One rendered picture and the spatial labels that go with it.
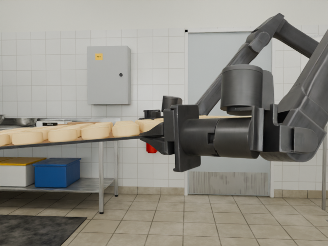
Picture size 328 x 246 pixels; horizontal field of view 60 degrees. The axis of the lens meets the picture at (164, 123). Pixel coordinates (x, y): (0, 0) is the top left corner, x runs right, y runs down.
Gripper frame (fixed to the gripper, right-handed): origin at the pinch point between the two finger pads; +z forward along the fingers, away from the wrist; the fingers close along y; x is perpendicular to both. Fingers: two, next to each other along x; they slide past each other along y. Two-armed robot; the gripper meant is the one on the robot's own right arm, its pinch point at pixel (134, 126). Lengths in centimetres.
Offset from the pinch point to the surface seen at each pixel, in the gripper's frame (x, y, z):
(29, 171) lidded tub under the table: -250, -56, -96
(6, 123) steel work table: -325, -3, -109
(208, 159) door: -111, -58, -254
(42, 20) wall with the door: -285, 129, -144
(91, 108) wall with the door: -234, 13, -174
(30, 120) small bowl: -265, 0, -109
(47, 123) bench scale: -226, -3, -107
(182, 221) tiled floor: -89, -101, -159
